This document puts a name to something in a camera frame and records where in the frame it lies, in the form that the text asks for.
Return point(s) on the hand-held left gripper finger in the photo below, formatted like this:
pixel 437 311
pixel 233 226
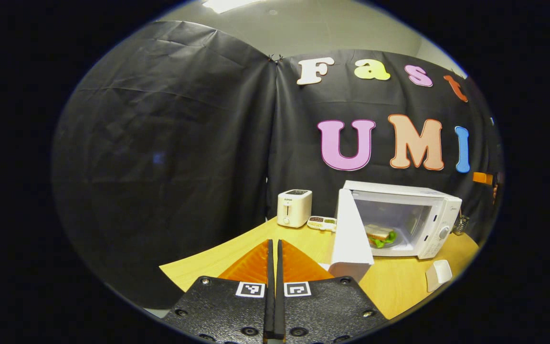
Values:
pixel 270 296
pixel 280 296

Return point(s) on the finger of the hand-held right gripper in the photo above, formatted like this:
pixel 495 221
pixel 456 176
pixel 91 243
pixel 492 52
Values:
pixel 482 178

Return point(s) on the white microwave oven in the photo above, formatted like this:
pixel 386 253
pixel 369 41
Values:
pixel 442 210

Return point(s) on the sandwich with green lettuce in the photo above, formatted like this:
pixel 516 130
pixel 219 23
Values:
pixel 380 235

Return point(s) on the small white food tray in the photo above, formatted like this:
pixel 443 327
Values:
pixel 438 274

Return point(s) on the white divided dish with seeds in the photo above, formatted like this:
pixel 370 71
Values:
pixel 322 222

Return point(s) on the white toaster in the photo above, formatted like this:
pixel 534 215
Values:
pixel 294 208

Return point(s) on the ceiling light panel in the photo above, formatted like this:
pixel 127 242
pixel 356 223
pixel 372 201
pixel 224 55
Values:
pixel 229 5

